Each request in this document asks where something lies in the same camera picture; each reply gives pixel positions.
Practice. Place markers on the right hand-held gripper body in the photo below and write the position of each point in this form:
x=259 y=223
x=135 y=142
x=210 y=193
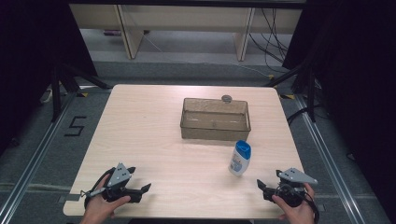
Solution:
x=292 y=184

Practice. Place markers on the person's right hand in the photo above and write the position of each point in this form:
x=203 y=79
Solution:
x=295 y=214

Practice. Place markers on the white wooden bench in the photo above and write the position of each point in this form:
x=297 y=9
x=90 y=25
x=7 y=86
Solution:
x=186 y=18

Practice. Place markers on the grey round disc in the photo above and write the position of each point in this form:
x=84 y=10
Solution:
x=226 y=99

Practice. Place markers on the clear brown plastic box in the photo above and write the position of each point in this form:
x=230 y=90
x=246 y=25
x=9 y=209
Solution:
x=214 y=122

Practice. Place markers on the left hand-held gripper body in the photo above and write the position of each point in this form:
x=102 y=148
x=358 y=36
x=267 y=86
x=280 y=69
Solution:
x=119 y=176

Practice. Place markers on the metal floor rail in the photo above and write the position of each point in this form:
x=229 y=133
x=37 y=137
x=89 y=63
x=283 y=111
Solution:
x=34 y=158
x=330 y=158

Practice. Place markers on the person's left hand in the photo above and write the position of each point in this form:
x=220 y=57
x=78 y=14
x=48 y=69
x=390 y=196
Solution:
x=100 y=206

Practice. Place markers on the white bottle with blue cap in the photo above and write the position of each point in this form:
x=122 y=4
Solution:
x=239 y=162

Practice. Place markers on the black metal stand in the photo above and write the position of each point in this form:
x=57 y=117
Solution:
x=306 y=84
x=67 y=82

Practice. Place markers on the black curtain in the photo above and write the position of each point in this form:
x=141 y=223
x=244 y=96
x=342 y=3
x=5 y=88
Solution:
x=355 y=77
x=34 y=62

